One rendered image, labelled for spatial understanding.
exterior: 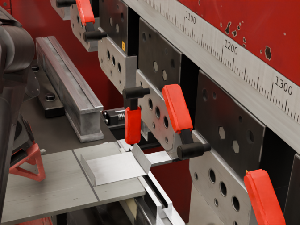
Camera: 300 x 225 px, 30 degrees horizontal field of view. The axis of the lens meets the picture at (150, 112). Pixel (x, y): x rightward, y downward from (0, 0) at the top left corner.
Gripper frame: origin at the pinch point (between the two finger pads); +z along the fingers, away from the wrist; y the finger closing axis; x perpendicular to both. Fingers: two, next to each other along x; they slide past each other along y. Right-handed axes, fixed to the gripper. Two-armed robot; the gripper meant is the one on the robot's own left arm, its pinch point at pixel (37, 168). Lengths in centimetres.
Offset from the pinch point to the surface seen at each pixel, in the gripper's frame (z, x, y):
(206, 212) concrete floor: 134, -26, 91
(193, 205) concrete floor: 132, -23, 97
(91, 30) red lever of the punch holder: -14.0, -22.2, 6.2
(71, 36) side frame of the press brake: 22, -19, 86
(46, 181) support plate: 3.7, 0.4, 0.2
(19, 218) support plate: 0.6, 5.9, -8.7
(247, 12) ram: -27, -34, -38
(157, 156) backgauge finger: 14.5, -19.6, 0.9
